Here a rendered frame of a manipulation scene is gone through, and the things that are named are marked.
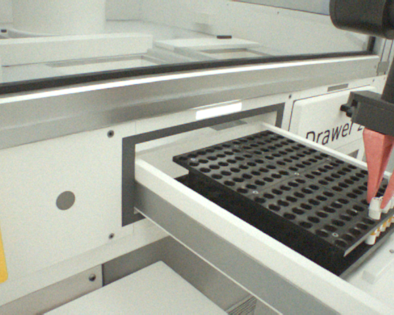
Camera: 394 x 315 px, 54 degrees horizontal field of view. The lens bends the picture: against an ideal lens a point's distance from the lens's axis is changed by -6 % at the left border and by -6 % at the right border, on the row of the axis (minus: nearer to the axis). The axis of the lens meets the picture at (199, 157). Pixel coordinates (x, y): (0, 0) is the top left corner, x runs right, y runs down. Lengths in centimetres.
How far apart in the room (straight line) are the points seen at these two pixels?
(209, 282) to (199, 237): 32
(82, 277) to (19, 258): 11
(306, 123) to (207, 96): 23
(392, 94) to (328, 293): 18
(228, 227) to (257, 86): 25
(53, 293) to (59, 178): 16
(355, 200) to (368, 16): 18
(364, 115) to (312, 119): 32
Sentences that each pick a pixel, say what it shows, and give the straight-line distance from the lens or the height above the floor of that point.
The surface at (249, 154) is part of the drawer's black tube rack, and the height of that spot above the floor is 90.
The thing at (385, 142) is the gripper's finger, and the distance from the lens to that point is 38.
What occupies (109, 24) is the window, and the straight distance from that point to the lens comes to 42.
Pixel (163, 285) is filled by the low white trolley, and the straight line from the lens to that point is 49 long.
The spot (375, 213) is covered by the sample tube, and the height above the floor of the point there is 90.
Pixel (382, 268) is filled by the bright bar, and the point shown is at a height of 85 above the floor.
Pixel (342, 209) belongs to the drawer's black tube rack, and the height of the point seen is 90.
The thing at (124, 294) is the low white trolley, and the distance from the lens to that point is 48.
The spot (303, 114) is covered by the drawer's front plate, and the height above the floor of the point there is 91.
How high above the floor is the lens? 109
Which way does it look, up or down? 24 degrees down
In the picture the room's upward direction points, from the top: 6 degrees clockwise
